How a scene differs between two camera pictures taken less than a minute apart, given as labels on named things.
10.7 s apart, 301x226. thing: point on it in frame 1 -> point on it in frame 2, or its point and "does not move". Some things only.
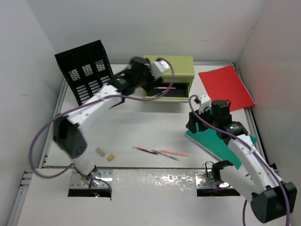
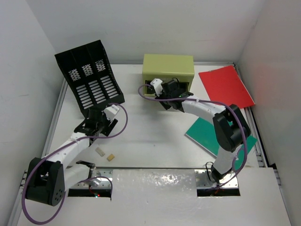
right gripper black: (194, 117) -> (166, 106)
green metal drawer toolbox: (174, 87) does not move
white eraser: (99, 151) does not move
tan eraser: (110, 157) does not move
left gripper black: (152, 80) -> (109, 124)
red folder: (225, 84) does not move
